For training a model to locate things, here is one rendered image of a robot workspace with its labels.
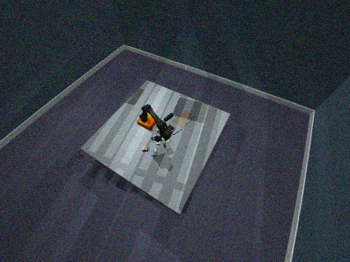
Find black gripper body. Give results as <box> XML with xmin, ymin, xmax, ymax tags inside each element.
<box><xmin>154</xmin><ymin>129</ymin><xmax>173</xmax><ymax>143</ymax></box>

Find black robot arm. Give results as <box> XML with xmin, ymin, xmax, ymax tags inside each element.
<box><xmin>139</xmin><ymin>104</ymin><xmax>171</xmax><ymax>141</ymax></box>

